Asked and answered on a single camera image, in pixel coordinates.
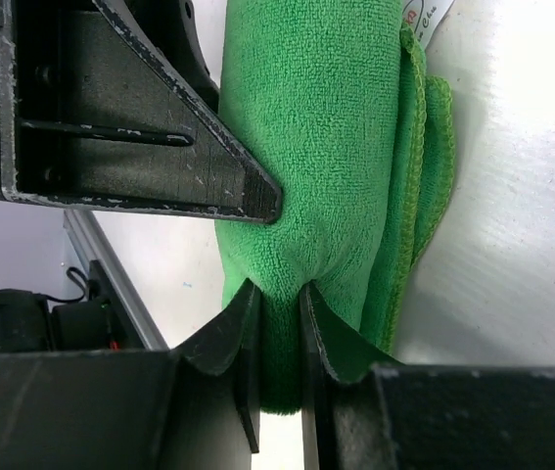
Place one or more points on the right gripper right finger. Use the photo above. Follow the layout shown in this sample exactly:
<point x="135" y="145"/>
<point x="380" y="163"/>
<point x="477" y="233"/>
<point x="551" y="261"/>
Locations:
<point x="363" y="410"/>

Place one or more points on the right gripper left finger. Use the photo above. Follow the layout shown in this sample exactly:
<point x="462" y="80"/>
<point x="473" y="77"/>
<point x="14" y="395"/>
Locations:
<point x="192" y="407"/>

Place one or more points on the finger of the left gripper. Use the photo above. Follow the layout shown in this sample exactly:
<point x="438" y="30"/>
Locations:
<point x="109" y="106"/>

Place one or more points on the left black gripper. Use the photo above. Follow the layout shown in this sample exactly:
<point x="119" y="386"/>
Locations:
<point x="170" y="25"/>

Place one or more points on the green towel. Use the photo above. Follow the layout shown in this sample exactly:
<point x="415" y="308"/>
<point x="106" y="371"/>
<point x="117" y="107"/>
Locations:
<point x="334" y="100"/>

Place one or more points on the aluminium mounting rail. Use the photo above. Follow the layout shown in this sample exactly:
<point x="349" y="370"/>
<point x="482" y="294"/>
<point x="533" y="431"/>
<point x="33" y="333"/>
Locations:
<point x="97" y="254"/>

